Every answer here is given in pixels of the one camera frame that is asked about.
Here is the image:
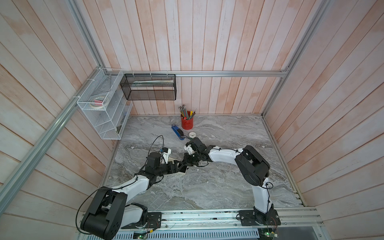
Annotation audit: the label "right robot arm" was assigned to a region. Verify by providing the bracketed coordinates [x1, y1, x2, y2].
[183, 138, 274, 222]

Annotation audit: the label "green sticker roll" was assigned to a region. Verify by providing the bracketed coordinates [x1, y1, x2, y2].
[189, 132, 197, 139]

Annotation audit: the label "white wire wall shelf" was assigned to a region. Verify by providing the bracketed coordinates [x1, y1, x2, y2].
[77, 68, 133, 140]

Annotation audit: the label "black mesh wall basket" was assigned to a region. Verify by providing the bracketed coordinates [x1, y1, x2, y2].
[120, 74, 177, 101]

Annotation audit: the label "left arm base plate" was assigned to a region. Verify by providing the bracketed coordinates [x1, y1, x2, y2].
[121, 212, 162, 230]

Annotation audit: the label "tape roll on shelf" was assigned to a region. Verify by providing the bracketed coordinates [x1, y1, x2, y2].
[89, 96, 109, 110]

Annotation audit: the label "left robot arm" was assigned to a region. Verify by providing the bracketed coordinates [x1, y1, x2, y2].
[75, 151, 188, 240]

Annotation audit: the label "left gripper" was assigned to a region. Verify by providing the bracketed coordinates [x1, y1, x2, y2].
[154, 160, 185, 177]

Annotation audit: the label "pens in cup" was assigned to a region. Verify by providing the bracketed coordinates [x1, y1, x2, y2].
[179, 105, 196, 120]

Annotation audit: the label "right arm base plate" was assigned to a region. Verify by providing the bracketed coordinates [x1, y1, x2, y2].
[238, 208, 281, 226]

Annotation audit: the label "aluminium front rail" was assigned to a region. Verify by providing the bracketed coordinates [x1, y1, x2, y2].
[112, 207, 325, 235]

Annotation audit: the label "red pen holder cup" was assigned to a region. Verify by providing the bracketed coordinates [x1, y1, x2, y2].
[181, 111, 194, 130]

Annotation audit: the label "cream jewelry box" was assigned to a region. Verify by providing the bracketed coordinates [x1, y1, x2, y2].
[168, 161, 188, 174]

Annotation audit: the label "blue stapler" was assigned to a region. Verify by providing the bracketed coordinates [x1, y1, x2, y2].
[171, 124, 185, 140]

